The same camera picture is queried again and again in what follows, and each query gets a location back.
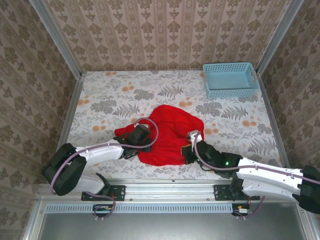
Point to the red t-shirt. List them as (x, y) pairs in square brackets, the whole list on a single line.
[(170, 130)]

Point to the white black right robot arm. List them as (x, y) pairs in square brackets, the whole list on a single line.
[(265, 175)]

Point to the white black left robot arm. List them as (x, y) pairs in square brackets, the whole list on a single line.
[(100, 153)]

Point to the floral patterned table cover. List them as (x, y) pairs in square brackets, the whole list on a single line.
[(125, 85)]

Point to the small electronics board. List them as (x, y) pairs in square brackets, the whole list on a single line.
[(103, 208), (242, 210)]

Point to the grey sheet metal panel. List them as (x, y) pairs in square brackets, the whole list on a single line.
[(175, 227)]

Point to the light blue plastic basket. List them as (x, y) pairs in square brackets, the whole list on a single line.
[(230, 80)]

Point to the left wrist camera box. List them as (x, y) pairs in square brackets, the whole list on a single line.
[(143, 128)]

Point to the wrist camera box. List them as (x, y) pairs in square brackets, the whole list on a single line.
[(193, 136), (143, 128)]

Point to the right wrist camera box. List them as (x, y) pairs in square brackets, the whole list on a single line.
[(193, 136)]

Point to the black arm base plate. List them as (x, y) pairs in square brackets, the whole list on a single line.
[(221, 192), (120, 192)]

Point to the aluminium table side rail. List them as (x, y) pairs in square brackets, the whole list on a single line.
[(75, 100), (275, 125)]

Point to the aluminium frame post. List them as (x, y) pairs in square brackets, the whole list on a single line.
[(278, 37), (62, 47)]

